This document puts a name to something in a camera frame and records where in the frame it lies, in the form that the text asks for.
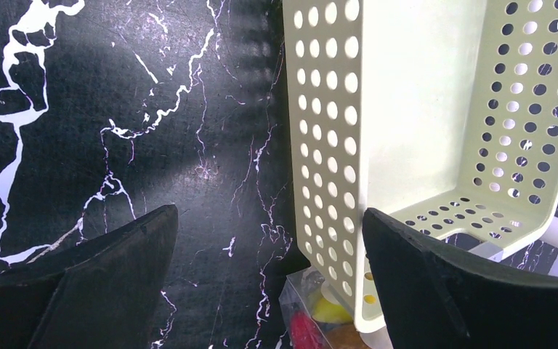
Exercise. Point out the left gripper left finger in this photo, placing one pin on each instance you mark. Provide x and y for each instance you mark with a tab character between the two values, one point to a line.
100	294

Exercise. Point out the clear polka dot zip bag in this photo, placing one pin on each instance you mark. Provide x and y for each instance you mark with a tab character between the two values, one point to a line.
300	291

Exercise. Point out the yellow fake bell pepper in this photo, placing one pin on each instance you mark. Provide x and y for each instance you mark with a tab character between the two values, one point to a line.
327	312

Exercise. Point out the pale green plastic basket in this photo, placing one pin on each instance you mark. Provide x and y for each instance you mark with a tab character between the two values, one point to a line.
442	114

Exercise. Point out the red fake apple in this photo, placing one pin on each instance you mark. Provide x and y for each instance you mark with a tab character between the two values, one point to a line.
304	333

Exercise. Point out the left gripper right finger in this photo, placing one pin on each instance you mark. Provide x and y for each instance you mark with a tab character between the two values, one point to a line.
435	295

